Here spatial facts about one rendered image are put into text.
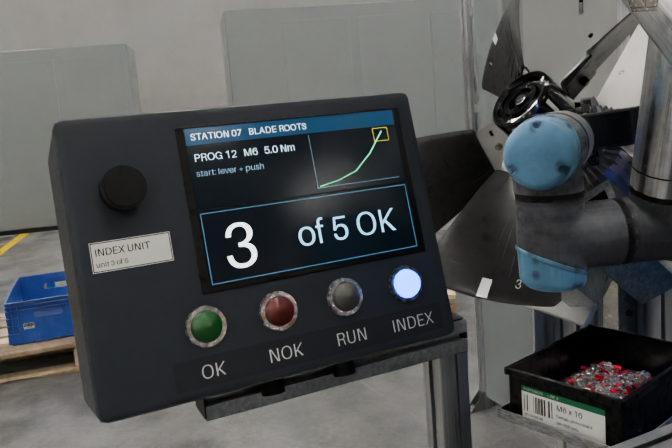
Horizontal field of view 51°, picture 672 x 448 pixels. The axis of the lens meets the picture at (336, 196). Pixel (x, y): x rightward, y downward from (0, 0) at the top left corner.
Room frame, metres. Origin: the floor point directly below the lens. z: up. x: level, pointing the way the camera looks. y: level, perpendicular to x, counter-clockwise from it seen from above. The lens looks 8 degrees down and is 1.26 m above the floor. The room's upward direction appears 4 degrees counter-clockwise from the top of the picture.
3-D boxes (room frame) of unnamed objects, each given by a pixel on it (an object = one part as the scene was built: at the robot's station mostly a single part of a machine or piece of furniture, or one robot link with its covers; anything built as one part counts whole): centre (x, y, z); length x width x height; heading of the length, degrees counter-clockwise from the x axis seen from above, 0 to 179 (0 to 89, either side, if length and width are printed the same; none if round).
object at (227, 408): (0.56, 0.01, 1.04); 0.24 x 0.03 x 0.03; 115
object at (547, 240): (0.78, -0.25, 1.08); 0.11 x 0.08 x 0.11; 93
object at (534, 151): (0.78, -0.24, 1.17); 0.11 x 0.08 x 0.09; 152
